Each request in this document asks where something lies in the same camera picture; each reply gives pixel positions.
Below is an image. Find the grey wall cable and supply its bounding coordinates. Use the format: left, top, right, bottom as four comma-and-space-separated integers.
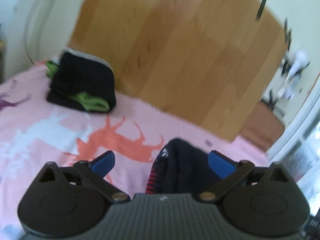
23, 0, 60, 66

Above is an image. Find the black red printed garment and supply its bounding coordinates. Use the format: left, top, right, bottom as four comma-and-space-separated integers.
145, 138, 221, 194

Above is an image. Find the wooden pattern headboard panel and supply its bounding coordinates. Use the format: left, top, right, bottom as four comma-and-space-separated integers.
69, 0, 287, 141

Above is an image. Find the folded black green garment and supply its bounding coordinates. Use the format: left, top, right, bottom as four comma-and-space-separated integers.
45, 48, 117, 113

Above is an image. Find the brown cushion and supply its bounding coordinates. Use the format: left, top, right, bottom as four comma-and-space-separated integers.
240, 102, 285, 152

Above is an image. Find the pink deer print bedsheet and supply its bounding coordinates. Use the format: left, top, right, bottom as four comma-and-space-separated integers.
0, 60, 301, 240

